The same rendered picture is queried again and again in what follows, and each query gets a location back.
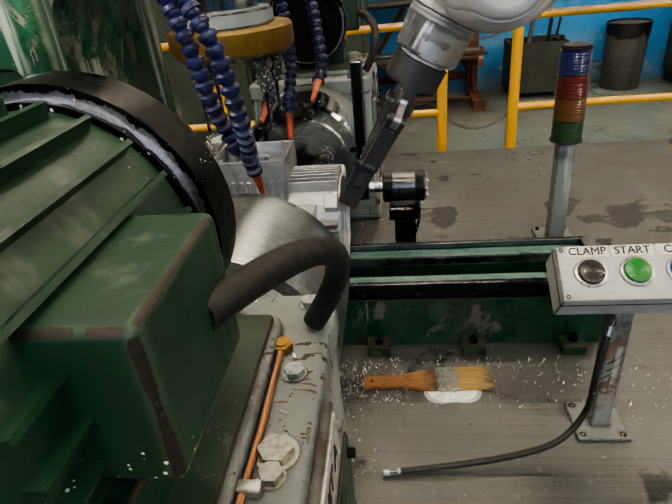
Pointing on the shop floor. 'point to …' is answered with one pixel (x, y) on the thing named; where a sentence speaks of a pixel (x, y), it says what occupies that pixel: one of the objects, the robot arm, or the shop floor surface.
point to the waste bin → (624, 52)
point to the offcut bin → (536, 60)
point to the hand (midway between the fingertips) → (356, 184)
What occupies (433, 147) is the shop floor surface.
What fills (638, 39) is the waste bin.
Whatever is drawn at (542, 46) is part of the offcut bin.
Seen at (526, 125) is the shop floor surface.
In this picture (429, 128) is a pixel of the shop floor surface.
